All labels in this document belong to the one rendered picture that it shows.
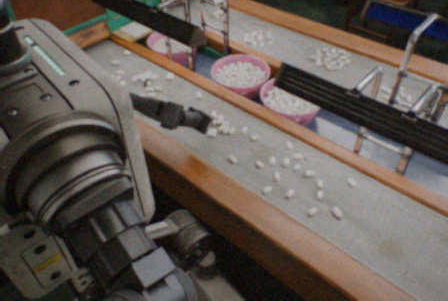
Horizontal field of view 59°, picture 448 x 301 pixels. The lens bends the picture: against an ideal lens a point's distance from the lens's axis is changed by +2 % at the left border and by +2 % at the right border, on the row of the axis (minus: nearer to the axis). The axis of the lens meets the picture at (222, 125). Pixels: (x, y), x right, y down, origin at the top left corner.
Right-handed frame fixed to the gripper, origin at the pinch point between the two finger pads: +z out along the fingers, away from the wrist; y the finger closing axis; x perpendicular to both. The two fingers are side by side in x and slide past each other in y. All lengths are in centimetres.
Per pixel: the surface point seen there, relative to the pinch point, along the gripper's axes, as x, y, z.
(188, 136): 9.3, 7.0, 0.9
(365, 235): 7, -63, 2
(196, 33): -27.2, 13.6, -10.3
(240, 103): -9.1, 2.1, 19.1
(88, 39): -5, 86, 7
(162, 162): 18.3, 3.3, -13.4
